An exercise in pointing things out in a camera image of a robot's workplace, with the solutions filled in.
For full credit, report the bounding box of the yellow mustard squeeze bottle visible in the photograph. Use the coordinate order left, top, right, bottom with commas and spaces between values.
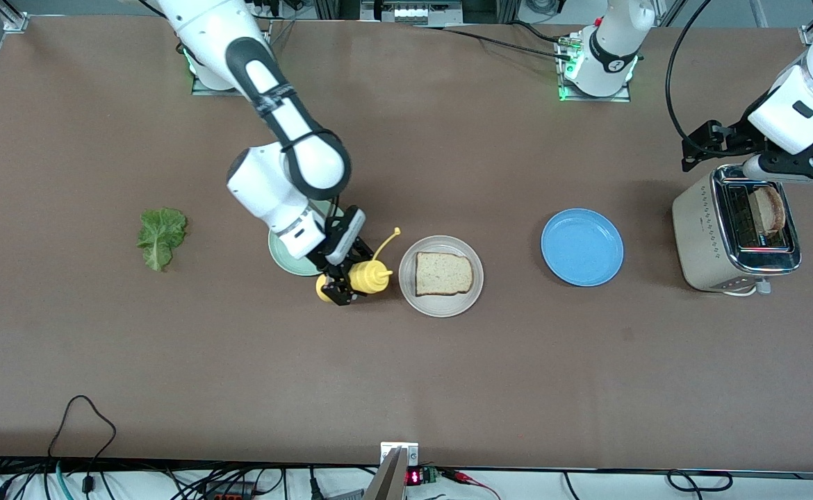
315, 227, 402, 303

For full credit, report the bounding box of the toasted bread slice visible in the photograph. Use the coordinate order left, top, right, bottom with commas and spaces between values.
754, 185, 787, 235
415, 251, 475, 297

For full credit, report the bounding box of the green lettuce leaf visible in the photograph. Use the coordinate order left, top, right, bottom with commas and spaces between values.
135, 208, 188, 273

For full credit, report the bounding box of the pale green plate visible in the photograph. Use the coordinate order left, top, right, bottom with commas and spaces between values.
268, 200, 341, 277

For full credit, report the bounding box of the beige plate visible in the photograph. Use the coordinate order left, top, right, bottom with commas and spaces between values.
398, 235, 484, 319

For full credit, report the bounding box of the blue plate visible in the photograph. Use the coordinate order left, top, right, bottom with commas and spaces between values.
541, 208, 625, 288

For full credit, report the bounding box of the beige and chrome toaster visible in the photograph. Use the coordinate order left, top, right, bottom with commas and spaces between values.
671, 163, 803, 297

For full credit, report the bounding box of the grey metal bar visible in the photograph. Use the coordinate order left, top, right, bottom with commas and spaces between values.
363, 448, 407, 500

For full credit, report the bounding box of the red alligator clip lead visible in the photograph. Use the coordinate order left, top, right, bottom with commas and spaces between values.
441, 468, 501, 500

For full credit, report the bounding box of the black control box with lights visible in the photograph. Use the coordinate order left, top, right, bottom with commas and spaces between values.
360, 0, 464, 26

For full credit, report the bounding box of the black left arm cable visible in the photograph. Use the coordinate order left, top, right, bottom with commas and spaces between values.
665, 0, 716, 157

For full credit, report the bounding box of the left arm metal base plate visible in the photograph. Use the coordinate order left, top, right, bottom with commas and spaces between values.
556, 35, 633, 103

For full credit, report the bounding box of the silver metal bracket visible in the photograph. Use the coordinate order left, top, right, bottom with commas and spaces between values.
381, 442, 420, 467

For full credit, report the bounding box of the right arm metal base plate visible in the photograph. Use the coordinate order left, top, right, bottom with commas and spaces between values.
191, 21, 272, 97

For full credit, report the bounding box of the black cable across table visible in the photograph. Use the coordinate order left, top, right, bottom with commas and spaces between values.
413, 21, 574, 62

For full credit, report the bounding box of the black looped cable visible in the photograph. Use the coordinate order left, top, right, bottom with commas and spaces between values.
47, 394, 117, 495

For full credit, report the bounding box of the teal cable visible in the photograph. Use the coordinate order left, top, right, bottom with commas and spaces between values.
54, 460, 75, 500

